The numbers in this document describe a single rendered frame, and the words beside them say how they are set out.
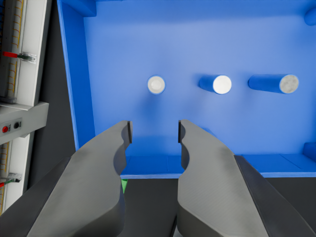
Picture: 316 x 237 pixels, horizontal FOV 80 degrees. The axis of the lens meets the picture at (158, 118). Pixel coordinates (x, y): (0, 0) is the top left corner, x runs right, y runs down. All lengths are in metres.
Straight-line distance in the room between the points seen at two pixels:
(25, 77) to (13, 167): 0.33
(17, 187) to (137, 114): 0.74
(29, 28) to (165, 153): 0.62
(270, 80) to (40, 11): 0.68
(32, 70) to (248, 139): 0.67
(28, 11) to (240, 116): 0.68
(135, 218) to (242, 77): 0.81
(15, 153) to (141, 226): 0.59
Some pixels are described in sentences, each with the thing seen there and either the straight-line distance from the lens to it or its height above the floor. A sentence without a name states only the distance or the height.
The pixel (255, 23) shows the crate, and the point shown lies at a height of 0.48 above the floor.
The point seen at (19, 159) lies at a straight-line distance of 0.86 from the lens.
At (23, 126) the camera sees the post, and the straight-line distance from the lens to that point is 0.77.
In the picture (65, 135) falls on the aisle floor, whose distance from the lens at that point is 0.86.
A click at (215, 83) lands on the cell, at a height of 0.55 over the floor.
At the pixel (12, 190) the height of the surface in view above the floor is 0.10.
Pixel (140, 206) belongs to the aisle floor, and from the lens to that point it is 0.92.
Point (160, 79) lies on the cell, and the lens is 0.18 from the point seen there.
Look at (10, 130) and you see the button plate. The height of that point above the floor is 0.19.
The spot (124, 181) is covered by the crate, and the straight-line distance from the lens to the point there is 0.77.
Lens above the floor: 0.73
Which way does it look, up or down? 77 degrees down
